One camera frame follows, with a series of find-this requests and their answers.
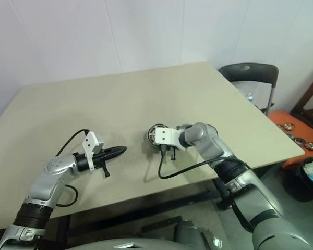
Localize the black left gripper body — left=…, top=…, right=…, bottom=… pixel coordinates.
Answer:
left=92, top=148, right=111, bottom=179

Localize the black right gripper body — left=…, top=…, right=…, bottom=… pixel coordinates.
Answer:
left=160, top=144, right=179, bottom=153

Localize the spoked rotor disc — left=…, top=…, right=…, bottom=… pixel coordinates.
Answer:
left=147, top=124, right=162, bottom=147

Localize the grey robot torso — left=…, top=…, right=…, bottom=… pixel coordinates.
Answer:
left=75, top=218, right=225, bottom=250

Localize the orange stool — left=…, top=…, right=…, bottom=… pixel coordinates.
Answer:
left=267, top=110, right=313, bottom=170

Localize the dark folding chair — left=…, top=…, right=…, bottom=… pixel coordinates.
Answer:
left=218, top=62, right=280, bottom=117

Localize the black trash bin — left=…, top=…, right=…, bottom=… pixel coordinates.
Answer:
left=284, top=156, right=313, bottom=203

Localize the brown wooden cabinet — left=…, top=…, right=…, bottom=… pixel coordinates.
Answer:
left=289, top=70, right=313, bottom=131

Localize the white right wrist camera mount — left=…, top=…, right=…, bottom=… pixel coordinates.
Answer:
left=155, top=127, right=186, bottom=151

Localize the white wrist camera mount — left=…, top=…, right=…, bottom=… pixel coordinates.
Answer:
left=82, top=131, right=105, bottom=171
left=155, top=127, right=186, bottom=151

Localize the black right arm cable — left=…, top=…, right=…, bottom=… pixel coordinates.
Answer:
left=158, top=145, right=251, bottom=180

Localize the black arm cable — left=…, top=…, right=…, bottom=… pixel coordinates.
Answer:
left=158, top=145, right=251, bottom=180
left=54, top=129, right=91, bottom=207

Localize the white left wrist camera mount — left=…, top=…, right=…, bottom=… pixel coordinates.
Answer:
left=82, top=131, right=105, bottom=171

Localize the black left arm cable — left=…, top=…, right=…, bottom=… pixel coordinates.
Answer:
left=54, top=129, right=91, bottom=207

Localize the black table frame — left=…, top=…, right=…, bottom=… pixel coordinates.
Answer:
left=41, top=179, right=235, bottom=235

